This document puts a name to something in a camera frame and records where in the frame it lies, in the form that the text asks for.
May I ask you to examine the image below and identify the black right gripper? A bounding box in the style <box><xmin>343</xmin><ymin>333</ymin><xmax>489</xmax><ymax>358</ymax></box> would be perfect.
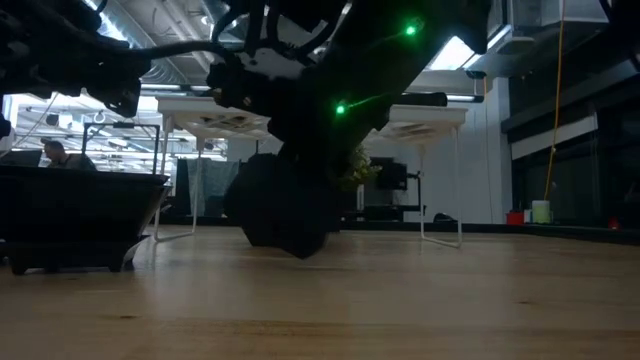
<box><xmin>278</xmin><ymin>63</ymin><xmax>397</xmax><ymax>175</ymax></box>

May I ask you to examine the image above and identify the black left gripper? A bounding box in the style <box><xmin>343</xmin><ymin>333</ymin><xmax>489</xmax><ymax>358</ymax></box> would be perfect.
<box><xmin>29</xmin><ymin>0</ymin><xmax>153</xmax><ymax>119</ymax></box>

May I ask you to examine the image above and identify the glossy black mini plate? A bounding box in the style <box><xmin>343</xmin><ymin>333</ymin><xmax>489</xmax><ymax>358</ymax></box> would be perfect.
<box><xmin>394</xmin><ymin>91</ymin><xmax>449</xmax><ymax>108</ymax></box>

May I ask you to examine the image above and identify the flat-rimmed square black plate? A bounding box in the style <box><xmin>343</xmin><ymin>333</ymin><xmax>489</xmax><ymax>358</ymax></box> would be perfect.
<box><xmin>223</xmin><ymin>152</ymin><xmax>344</xmax><ymax>260</ymax></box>

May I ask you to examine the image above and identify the wavy-edged black mini plate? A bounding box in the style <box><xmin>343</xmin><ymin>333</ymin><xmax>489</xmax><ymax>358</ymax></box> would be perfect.
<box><xmin>0</xmin><ymin>164</ymin><xmax>172</xmax><ymax>276</ymax></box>

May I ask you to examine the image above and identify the long ceiling light fixture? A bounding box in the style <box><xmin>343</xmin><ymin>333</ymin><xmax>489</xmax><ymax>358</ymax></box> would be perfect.
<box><xmin>139</xmin><ymin>83</ymin><xmax>485</xmax><ymax>104</ymax></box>

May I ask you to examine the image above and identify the green potted plant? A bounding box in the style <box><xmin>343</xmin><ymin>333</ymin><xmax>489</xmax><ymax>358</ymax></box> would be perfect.
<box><xmin>343</xmin><ymin>143</ymin><xmax>382</xmax><ymax>212</ymax></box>

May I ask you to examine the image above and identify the black monitor on stand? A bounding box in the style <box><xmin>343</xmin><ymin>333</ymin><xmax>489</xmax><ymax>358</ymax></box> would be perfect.
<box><xmin>372</xmin><ymin>156</ymin><xmax>427</xmax><ymax>221</ymax></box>

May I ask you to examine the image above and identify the person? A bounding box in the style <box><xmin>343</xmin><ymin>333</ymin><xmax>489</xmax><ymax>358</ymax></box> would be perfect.
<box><xmin>42</xmin><ymin>139</ymin><xmax>97</xmax><ymax>172</ymax></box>

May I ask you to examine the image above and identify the black computer monitor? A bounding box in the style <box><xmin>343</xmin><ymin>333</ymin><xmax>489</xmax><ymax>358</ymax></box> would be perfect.
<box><xmin>0</xmin><ymin>148</ymin><xmax>44</xmax><ymax>169</ymax></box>

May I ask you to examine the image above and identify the grey partition panel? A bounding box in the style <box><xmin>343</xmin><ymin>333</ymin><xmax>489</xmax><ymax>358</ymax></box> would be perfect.
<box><xmin>174</xmin><ymin>157</ymin><xmax>241</xmax><ymax>217</ymax></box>

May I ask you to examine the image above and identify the pale green jar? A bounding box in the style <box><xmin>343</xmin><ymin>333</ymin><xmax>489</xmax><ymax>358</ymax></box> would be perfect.
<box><xmin>530</xmin><ymin>199</ymin><xmax>552</xmax><ymax>225</ymax></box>

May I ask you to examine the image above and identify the black metal stand frame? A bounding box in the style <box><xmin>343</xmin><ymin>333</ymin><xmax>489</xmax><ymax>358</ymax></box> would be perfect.
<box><xmin>79</xmin><ymin>121</ymin><xmax>162</xmax><ymax>174</ymax></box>

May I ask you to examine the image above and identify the white wire lattice rack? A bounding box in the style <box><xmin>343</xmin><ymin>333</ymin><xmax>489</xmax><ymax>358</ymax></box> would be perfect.
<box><xmin>155</xmin><ymin>95</ymin><xmax>470</xmax><ymax>250</ymax></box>

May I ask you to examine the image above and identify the black aluminium table frame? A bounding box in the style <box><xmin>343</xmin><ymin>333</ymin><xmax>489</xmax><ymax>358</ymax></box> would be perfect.
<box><xmin>149</xmin><ymin>209</ymin><xmax>640</xmax><ymax>246</ymax></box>

